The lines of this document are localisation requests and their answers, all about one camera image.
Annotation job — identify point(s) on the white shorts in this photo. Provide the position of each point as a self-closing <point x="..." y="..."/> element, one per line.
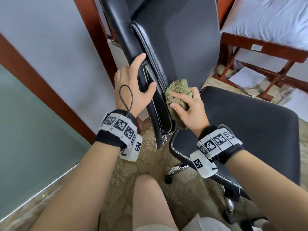
<point x="207" y="224"/>

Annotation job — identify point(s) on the white paper sheet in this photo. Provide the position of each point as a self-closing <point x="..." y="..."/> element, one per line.
<point x="297" y="104"/>
<point x="246" y="77"/>

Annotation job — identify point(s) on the person's right forearm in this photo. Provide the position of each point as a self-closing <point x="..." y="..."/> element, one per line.
<point x="274" y="190"/>

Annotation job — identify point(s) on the person's right leg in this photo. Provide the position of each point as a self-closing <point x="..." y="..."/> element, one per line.
<point x="151" y="202"/>

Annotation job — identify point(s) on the green cleaning cloth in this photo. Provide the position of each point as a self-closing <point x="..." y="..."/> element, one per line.
<point x="175" y="88"/>

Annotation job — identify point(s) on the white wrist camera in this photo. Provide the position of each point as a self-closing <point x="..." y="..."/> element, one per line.
<point x="202" y="164"/>
<point x="134" y="150"/>

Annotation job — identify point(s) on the wooden luggage rack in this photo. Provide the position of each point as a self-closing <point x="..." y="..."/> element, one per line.
<point x="269" y="47"/>

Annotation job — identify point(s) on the black leather chair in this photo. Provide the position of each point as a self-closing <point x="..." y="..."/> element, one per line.
<point x="192" y="40"/>

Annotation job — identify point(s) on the white marker right wristband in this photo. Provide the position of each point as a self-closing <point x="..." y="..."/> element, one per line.
<point x="219" y="141"/>

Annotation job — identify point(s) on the white pillow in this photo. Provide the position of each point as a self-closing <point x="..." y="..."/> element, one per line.
<point x="269" y="19"/>

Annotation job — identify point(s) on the white marker left wristband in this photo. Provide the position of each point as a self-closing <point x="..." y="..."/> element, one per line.
<point x="118" y="125"/>

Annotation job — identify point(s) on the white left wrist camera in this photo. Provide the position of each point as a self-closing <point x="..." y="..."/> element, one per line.
<point x="134" y="150"/>

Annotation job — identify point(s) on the person's left hand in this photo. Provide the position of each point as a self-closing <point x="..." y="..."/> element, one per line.
<point x="132" y="89"/>

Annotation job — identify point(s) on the person's right hand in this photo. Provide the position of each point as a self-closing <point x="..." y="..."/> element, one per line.
<point x="195" y="113"/>

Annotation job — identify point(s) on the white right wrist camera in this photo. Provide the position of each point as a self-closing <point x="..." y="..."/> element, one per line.
<point x="202" y="164"/>

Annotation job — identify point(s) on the white marker wristband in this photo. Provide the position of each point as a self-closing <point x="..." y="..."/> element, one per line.
<point x="219" y="141"/>
<point x="118" y="125"/>

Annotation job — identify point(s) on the frosted glass panel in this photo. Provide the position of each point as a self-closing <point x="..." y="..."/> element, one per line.
<point x="33" y="151"/>

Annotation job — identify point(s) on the person's left forearm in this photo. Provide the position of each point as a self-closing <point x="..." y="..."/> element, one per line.
<point x="77" y="190"/>

